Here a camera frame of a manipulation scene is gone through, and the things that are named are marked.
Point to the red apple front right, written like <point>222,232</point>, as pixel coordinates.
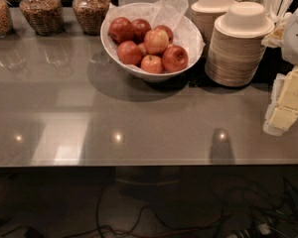
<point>175,59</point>

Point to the small apple front middle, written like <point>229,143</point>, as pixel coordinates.
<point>152,64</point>

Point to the middle glass cereal jar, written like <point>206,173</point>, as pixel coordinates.
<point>45,17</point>

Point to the black rubber mat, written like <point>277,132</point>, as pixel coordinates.
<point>271,64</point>

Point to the red apple back middle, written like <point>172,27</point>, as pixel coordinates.
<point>140,27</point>

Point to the red apple front left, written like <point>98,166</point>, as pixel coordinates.
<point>128,53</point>

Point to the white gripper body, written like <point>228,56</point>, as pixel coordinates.
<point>296,40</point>

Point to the stack paper bowls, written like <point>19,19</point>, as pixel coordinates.
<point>204,13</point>
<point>236,50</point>

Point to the red apple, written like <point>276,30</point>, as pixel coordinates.
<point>175,59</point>
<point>140,27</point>
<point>121,30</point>
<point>168,31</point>
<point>128,53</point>

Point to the white power adapter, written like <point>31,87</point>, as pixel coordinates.
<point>264,229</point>

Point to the small hidden middle apple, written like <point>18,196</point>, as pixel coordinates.
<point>142,49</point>

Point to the rear stack paper bowls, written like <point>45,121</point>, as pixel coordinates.
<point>204,13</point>

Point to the yellow-red apple centre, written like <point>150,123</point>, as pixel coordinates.
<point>156,42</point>

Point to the red apple back right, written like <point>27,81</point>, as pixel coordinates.
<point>168,31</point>

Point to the front stack paper bowls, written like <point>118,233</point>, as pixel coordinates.
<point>236,50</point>

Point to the white paper bowl liner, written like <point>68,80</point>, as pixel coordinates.
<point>163,12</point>

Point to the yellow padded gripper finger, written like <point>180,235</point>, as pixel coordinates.
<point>285,105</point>

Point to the red apple back left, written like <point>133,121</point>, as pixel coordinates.
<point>121,30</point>

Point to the right glass cereal jar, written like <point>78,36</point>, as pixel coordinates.
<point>90,14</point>

